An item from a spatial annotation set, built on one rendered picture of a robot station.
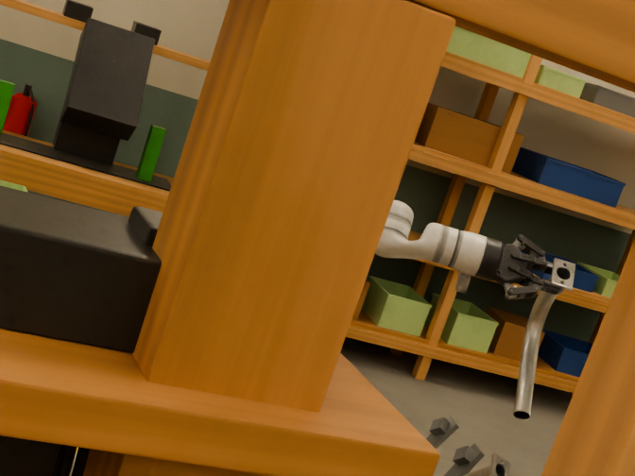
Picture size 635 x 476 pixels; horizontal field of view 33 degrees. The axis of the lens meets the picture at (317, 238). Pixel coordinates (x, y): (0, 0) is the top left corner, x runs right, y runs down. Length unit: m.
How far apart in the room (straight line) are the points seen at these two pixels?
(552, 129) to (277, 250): 6.85
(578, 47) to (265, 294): 0.30
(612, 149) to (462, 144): 1.47
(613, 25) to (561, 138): 6.78
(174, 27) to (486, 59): 1.90
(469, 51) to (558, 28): 5.81
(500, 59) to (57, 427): 6.09
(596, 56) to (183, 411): 0.41
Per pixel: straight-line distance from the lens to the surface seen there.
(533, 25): 0.82
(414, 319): 6.90
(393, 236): 1.92
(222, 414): 0.76
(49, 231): 0.79
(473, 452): 2.24
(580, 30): 0.84
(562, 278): 2.02
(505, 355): 7.28
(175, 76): 6.73
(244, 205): 0.75
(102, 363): 0.78
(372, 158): 0.77
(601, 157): 7.81
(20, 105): 6.54
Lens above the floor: 1.80
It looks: 10 degrees down
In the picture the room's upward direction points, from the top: 19 degrees clockwise
